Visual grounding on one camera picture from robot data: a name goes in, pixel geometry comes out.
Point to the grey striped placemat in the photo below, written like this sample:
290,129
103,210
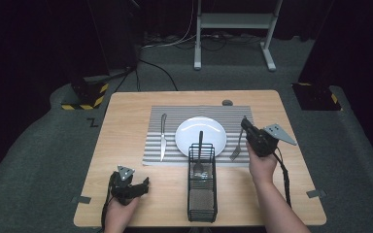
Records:
152,129

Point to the black yellow striped base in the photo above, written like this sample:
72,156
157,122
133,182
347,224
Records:
315,97
89,93

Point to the dark round table grommet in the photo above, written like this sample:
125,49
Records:
227,102

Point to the person's right hand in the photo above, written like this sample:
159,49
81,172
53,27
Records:
262,168

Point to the black equipment panel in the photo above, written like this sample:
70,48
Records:
116,32

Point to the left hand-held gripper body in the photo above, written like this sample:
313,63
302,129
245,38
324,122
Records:
122,187

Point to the silver table knife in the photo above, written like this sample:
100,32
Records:
163,139

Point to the white metal stand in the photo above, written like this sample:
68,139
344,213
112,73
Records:
234,21

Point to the grey tape strip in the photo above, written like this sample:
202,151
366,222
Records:
81,199
316,193

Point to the person's left hand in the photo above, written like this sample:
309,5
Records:
118,215

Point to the white round plate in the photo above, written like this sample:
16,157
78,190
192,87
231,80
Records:
187,132

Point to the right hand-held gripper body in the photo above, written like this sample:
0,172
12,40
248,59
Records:
262,140

